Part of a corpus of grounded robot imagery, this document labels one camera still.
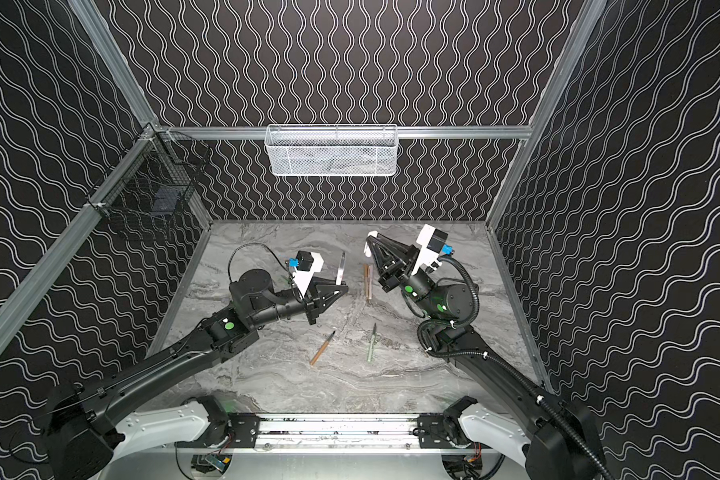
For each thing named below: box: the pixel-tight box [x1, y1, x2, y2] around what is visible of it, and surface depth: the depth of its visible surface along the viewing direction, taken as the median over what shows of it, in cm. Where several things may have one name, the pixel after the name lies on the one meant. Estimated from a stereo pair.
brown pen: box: [310, 330, 336, 366], surface depth 90 cm
